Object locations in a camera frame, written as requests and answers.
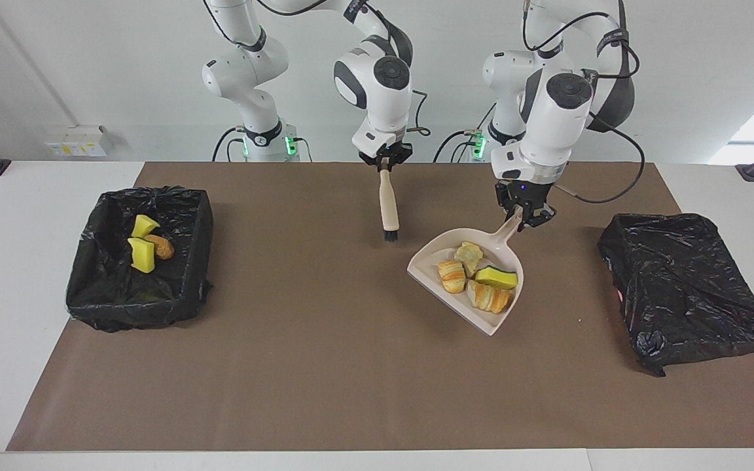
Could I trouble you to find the beige hand brush black bristles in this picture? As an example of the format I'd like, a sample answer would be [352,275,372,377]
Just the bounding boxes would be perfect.
[378,167,401,242]

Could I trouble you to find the pale rock chunk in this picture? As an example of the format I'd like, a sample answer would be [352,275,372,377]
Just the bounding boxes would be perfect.
[454,241,484,277]
[467,280,512,315]

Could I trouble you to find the orange croissant toy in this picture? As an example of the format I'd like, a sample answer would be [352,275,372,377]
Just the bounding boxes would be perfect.
[437,260,467,294]

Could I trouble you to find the beige plastic dustpan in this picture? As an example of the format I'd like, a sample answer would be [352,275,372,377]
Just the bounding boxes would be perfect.
[406,208,526,337]

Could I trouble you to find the brown peanut toy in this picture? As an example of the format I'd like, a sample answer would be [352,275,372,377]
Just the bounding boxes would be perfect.
[145,234,175,260]

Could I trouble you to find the green and yellow sponge piece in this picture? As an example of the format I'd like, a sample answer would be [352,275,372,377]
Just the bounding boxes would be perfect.
[128,237,156,273]

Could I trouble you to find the open bin with black bag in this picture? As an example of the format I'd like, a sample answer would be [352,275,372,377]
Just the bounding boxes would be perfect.
[65,184,214,333]

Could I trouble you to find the box covered by black bag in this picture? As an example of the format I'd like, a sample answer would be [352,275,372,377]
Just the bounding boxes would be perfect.
[596,212,754,378]

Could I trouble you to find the brown table mat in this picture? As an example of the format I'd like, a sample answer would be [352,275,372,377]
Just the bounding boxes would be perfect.
[7,162,754,452]

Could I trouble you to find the black left base cable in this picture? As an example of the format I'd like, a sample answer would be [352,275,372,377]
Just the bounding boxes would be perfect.
[434,128,484,163]

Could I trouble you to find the black base cable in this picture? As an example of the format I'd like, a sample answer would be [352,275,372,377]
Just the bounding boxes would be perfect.
[211,127,247,162]
[434,128,484,163]

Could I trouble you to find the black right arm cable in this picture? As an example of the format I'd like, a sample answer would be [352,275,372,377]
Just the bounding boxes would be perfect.
[204,0,432,138]

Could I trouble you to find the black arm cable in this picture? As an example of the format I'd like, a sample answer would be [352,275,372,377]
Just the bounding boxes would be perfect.
[204,0,432,138]
[522,0,647,205]

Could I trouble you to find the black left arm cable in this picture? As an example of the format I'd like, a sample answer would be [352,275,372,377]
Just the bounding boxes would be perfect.
[522,0,647,205]

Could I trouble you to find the black right base cable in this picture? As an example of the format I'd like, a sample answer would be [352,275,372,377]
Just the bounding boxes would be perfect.
[211,127,247,162]

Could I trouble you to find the white wall socket box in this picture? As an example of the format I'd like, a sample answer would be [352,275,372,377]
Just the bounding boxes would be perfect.
[45,125,111,158]

